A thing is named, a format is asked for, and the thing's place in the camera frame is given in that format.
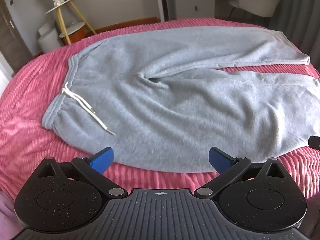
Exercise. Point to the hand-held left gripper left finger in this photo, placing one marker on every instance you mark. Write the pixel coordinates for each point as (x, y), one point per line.
(103, 158)

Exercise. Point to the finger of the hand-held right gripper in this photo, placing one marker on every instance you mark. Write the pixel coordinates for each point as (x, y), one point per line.
(315, 142)

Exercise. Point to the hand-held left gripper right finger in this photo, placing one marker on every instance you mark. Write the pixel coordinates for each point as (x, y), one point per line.
(220, 158)

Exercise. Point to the grey pants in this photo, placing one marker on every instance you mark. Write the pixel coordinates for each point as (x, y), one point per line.
(180, 100)

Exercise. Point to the pink ribbed blanket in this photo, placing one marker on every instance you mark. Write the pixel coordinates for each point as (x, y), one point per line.
(30, 120)

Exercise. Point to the grey curtain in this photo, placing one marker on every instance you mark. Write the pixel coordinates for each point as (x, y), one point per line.
(297, 15)

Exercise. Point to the large white cylindrical bin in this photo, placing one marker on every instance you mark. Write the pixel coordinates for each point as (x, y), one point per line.
(48, 41)

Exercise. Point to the wooden bed footboard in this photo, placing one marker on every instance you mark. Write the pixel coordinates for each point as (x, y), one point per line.
(125, 23)

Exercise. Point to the small white cylindrical bin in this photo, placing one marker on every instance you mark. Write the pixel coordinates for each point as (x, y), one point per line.
(45, 27)

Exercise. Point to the brown wooden door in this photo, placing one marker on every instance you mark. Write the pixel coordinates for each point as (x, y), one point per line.
(12, 42)

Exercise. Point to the gold-legged side table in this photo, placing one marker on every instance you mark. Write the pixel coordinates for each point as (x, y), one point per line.
(65, 12)

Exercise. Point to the white chair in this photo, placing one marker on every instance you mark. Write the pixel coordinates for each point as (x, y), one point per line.
(257, 1)

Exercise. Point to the white cabinet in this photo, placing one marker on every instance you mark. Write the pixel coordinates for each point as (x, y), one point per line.
(193, 3)

